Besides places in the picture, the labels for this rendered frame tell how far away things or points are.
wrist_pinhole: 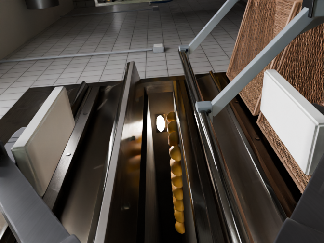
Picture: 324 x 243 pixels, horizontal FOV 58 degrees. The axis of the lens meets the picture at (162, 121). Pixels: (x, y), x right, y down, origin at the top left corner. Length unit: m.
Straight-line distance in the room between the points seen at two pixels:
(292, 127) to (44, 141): 0.13
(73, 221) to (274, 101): 0.86
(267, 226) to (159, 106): 1.20
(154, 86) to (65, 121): 1.66
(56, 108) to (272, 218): 0.80
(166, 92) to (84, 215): 1.09
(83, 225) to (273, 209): 0.56
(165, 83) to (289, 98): 1.68
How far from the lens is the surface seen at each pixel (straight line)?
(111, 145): 1.00
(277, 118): 0.19
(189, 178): 1.05
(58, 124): 0.18
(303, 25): 0.67
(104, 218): 0.75
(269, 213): 0.93
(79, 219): 0.98
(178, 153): 1.44
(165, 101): 1.89
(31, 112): 1.72
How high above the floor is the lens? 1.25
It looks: 1 degrees up
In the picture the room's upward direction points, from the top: 95 degrees counter-clockwise
